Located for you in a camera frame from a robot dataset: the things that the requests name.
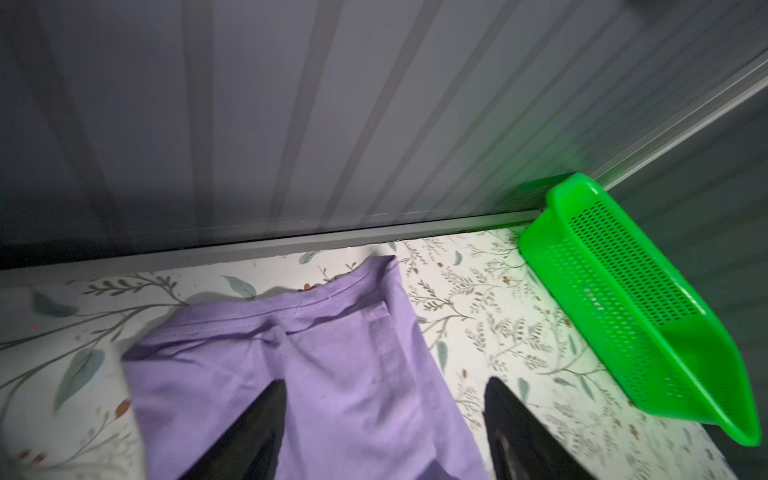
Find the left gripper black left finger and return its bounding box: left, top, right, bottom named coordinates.
left=181, top=380, right=287, bottom=480

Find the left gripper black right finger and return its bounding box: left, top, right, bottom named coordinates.
left=483, top=377, right=594, bottom=480

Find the floral table cloth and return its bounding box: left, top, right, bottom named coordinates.
left=1, top=227, right=733, bottom=479

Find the green plastic basket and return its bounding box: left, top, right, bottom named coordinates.
left=519, top=173, right=762, bottom=447

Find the purple t shirt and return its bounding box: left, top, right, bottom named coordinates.
left=122, top=256, right=487, bottom=479

